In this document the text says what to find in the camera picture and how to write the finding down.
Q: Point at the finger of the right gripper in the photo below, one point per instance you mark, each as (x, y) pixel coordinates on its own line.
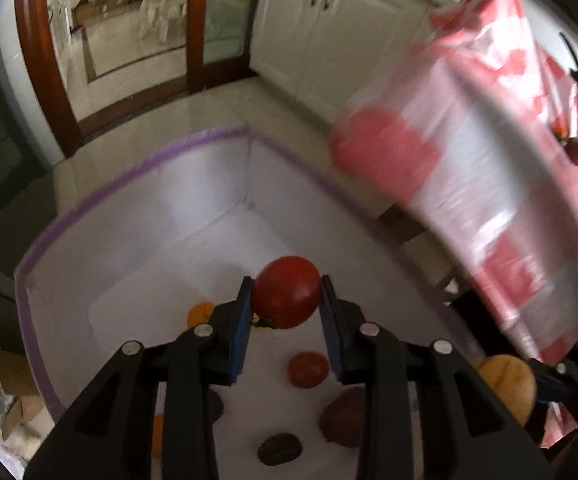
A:
(551, 384)

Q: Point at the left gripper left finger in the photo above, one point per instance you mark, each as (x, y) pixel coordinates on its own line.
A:
(107, 432)

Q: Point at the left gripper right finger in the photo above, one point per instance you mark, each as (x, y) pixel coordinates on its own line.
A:
(427, 412)

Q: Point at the yellow striped melon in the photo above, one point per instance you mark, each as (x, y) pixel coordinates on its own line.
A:
(512, 380)

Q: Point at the dark passion fruit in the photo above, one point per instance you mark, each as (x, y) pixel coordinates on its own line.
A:
(279, 449)
(216, 406)

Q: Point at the large dark red apple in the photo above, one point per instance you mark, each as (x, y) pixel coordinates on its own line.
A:
(342, 420)

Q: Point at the orange mandarin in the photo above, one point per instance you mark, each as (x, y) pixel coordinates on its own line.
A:
(200, 313)
(157, 436)
(561, 133)

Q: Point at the red tomato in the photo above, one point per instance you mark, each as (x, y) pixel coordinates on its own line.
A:
(286, 292)
(307, 370)

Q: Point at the dark passion fruit front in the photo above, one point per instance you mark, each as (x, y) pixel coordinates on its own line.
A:
(279, 449)

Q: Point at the red apple with stem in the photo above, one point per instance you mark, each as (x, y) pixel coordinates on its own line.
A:
(571, 149)

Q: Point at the orange mandarin back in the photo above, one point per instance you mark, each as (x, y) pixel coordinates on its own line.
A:
(561, 133)

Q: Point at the white kitchen cabinet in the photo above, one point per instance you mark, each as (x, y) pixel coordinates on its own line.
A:
(320, 52)

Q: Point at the cardboard box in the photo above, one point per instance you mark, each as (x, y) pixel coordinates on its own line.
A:
(25, 421)

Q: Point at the white storage bin purple trim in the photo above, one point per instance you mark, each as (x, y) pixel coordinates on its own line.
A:
(188, 224)

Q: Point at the red white checkered tablecloth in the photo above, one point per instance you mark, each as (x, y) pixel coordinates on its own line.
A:
(459, 133)

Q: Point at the wooden glass door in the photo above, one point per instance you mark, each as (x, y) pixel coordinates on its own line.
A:
(90, 71)

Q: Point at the white chair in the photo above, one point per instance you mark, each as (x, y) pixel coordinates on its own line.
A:
(158, 14)

